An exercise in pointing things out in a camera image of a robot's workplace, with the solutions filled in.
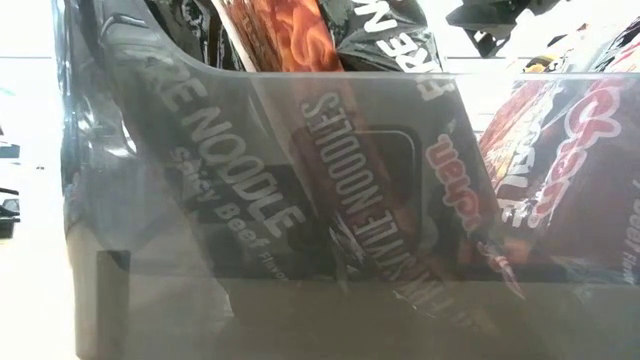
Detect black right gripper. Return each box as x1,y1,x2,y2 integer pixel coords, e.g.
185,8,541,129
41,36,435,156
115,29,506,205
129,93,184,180
445,0,564,32

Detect red ramen packet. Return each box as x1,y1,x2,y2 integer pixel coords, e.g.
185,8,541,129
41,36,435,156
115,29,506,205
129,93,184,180
477,19,640,286

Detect black flame print noodle packet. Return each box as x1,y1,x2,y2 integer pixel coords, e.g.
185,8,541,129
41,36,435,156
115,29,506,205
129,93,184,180
209,0,526,321

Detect black spicy beef noodle packet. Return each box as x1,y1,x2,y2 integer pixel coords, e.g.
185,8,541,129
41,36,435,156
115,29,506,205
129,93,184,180
64,0,326,281

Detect clear plastic storage bin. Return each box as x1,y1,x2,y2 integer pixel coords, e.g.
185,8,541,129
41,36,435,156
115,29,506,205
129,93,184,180
52,0,640,360

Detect dark room equipment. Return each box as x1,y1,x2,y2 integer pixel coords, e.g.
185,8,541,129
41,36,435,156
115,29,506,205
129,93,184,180
0,187,22,239

